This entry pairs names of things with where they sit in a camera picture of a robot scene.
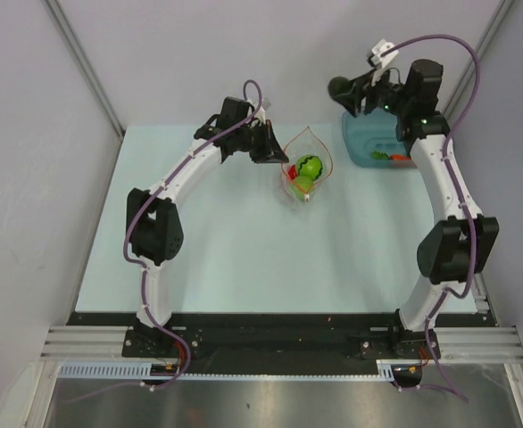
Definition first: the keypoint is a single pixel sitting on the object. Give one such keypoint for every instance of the white slotted cable duct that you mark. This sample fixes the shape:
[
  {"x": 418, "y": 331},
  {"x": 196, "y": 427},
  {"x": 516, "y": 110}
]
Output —
[{"x": 151, "y": 372}]

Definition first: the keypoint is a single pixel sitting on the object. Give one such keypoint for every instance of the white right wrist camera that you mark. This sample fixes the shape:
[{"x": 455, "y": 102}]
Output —
[{"x": 381, "y": 55}]

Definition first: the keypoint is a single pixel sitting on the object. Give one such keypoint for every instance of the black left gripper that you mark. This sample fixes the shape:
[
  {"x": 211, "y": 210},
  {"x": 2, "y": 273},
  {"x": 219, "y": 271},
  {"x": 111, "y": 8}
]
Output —
[{"x": 271, "y": 152}]

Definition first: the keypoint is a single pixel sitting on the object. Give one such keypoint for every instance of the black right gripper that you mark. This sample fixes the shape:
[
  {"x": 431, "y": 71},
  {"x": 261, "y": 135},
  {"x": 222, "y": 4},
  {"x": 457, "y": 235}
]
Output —
[{"x": 361, "y": 88}]

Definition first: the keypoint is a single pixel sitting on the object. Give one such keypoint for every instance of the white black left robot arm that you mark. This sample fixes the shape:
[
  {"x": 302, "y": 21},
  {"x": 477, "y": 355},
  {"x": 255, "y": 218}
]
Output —
[{"x": 154, "y": 233}]

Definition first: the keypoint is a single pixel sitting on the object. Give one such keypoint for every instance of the left aluminium corner post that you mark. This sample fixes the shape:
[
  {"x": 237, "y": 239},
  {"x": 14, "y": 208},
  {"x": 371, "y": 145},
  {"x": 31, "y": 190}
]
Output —
[{"x": 79, "y": 56}]

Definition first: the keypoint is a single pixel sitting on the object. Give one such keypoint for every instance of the green striped toy watermelon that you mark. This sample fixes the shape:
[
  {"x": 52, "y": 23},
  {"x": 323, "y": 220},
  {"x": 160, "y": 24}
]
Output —
[{"x": 309, "y": 165}]

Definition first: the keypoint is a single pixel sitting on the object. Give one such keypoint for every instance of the orange toy carrot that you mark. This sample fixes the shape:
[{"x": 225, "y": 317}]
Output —
[{"x": 378, "y": 156}]

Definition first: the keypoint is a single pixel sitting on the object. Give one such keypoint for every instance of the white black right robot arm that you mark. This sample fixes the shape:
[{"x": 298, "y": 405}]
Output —
[{"x": 462, "y": 237}]

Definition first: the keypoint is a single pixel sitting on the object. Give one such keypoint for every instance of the red toy fruit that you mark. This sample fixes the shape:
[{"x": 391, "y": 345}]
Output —
[{"x": 292, "y": 173}]

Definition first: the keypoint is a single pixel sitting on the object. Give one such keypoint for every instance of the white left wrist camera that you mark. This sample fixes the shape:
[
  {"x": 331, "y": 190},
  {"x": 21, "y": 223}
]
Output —
[{"x": 266, "y": 107}]

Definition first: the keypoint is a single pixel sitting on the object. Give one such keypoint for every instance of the teal plastic food container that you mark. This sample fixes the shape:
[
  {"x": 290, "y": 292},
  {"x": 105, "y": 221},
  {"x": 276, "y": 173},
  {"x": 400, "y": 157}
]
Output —
[{"x": 365, "y": 134}]

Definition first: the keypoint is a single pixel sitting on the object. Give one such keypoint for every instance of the aluminium front rail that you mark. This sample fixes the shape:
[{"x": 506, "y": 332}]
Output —
[{"x": 475, "y": 345}]

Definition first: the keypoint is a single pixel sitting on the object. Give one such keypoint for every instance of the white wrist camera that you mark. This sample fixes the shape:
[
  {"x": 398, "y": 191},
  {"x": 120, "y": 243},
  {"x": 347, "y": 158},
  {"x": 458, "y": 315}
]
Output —
[
  {"x": 266, "y": 107},
  {"x": 381, "y": 55}
]

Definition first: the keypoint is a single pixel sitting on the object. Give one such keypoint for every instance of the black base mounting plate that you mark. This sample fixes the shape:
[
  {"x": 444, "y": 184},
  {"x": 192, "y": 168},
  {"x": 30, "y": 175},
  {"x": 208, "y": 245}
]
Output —
[{"x": 202, "y": 336}]

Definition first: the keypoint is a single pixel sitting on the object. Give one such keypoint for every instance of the clear zip bag orange zipper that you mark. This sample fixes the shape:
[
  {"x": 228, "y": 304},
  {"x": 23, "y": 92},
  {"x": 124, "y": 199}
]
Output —
[{"x": 304, "y": 143}]

